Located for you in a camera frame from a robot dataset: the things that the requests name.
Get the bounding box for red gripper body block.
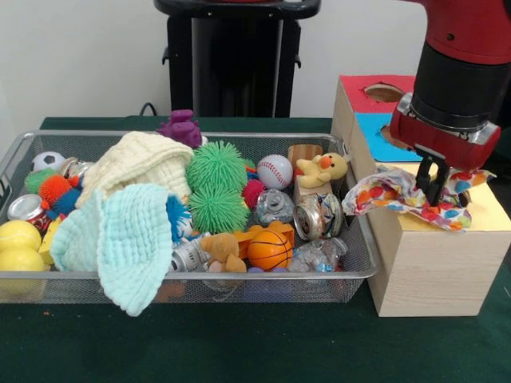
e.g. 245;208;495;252
390;93;502;172

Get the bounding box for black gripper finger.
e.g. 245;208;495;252
414;155;434;195
426;163;451;207

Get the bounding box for white cloth round dots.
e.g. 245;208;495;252
342;164;497;232

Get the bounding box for mint waffle cloth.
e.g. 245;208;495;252
50;185;173;317

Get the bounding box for wooden box three holes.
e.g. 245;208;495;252
331;73;511;318

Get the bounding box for shallow clear mesh bin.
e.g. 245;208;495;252
0;130;381;305

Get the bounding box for yellow plush duck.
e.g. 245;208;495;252
295;153;351;188

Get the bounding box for open tin can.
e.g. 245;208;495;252
293;193;345;240

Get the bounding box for white toy baseball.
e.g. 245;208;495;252
256;154;295;191

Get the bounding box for orange toy basketball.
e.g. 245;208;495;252
247;230;295;270

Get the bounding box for green spiky rubber ball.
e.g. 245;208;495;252
185;140;248;196

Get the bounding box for purple rubber toy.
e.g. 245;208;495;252
157;109;204;149

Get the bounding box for dark green table cloth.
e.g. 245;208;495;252
0;116;511;383

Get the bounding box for cream waffle cloth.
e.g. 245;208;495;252
75;132;196;208

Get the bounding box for small soccer ball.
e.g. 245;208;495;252
31;151;67;173

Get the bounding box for small red soda can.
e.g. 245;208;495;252
7;194;51;232

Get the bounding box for yellow tennis ball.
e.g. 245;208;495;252
0;220;43;252

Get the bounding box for smooth yellow ball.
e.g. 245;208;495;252
0;247;46;294

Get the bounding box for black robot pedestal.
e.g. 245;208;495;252
153;0;323;119

